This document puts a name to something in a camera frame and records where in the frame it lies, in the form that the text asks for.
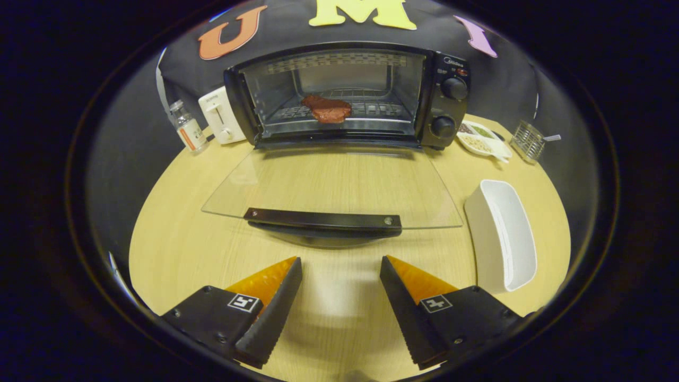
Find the black toaster oven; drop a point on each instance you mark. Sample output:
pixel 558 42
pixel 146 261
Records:
pixel 451 109

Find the white divided plate with grains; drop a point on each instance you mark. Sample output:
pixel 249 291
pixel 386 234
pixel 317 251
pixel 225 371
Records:
pixel 480 144

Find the white foam tray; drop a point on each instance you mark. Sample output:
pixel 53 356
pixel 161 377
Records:
pixel 504 233

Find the small clear bottle orange label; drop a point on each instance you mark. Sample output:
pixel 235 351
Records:
pixel 188 130

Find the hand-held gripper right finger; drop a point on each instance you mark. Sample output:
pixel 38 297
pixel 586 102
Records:
pixel 408 318

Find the red meat steak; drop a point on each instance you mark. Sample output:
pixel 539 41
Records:
pixel 329 110

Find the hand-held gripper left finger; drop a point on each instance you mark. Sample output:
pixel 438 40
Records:
pixel 270 318

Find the metal spoon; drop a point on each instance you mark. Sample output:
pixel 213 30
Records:
pixel 553 137

